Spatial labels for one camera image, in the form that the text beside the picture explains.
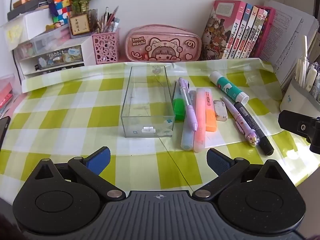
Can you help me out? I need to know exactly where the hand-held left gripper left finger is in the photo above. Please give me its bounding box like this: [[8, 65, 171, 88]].
[[32, 146, 125, 202]]

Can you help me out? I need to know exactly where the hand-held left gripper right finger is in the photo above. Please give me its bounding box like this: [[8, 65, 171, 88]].
[[192, 148, 285, 202]]

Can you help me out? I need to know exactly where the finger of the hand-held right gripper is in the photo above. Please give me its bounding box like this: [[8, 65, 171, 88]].
[[278, 110, 320, 153]]

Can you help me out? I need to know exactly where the black marker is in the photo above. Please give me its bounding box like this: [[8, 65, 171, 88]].
[[233, 101, 275, 156]]

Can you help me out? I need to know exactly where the light blue highlighter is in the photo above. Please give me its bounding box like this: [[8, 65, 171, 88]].
[[180, 90, 198, 152]]

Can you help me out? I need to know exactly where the orange highlighter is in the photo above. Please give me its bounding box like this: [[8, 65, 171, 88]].
[[204, 89, 217, 133]]

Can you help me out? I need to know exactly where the pink highlighter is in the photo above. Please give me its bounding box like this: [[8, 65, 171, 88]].
[[193, 87, 207, 153]]

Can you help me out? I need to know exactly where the purple pen with charm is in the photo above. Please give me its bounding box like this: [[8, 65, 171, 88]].
[[221, 97, 261, 147]]

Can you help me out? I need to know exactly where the clear plastic box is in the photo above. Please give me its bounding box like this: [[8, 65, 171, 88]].
[[121, 65, 175, 138]]

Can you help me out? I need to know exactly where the purple mechanical pencil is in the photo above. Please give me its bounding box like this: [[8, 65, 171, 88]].
[[177, 77, 198, 132]]

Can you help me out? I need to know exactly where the green highlighter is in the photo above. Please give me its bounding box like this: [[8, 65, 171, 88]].
[[173, 79, 186, 121]]

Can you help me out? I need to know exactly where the green and white glue stick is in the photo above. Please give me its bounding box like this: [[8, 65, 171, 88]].
[[208, 71, 250, 105]]

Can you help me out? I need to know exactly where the grey pen holder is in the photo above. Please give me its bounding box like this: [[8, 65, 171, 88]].
[[279, 77, 320, 121]]

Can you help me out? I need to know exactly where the green checkered tablecloth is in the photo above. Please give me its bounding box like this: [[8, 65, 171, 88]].
[[0, 57, 320, 199]]

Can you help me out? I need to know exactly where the white eraser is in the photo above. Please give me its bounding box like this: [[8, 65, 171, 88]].
[[213, 99, 229, 122]]

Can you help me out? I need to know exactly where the bunch of white pens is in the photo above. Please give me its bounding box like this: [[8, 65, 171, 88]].
[[295, 35, 320, 98]]

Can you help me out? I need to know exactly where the stack of printed papers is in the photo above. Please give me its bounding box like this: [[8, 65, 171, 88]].
[[260, 0, 320, 87]]

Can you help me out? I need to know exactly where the pink book slipcase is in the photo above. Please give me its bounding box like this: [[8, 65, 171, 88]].
[[257, 6, 276, 58]]

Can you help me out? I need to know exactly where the illustrated cat book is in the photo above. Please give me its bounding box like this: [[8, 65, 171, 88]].
[[244, 5, 259, 59], [200, 0, 247, 61], [234, 3, 253, 59], [251, 7, 268, 58]]

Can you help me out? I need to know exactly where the dark flat device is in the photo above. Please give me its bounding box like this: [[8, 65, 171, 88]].
[[0, 116, 11, 151]]

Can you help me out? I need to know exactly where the white drawer organizer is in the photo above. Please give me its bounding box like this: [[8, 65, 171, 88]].
[[12, 36, 97, 77]]

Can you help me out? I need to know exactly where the pink storage box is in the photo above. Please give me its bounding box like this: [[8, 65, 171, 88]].
[[0, 75, 22, 118]]

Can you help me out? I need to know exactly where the pink perforated pen holder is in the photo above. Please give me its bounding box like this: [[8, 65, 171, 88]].
[[92, 28, 121, 65]]

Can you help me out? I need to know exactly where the pink cartoon pencil case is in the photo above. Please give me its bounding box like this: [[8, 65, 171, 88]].
[[125, 24, 203, 63]]

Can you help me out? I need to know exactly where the clear plastic drawer unit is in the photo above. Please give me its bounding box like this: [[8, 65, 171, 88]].
[[12, 24, 72, 58]]

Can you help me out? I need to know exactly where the small figurine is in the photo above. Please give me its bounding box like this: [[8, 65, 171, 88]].
[[46, 21, 62, 31]]

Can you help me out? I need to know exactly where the white cardboard box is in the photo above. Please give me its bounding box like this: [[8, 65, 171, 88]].
[[0, 11, 53, 52]]

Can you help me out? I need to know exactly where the colourful puzzle cube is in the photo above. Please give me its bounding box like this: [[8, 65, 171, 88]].
[[48, 0, 72, 25]]

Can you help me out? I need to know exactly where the stack of dark boxes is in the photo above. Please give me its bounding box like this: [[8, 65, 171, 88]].
[[7, 0, 50, 22]]

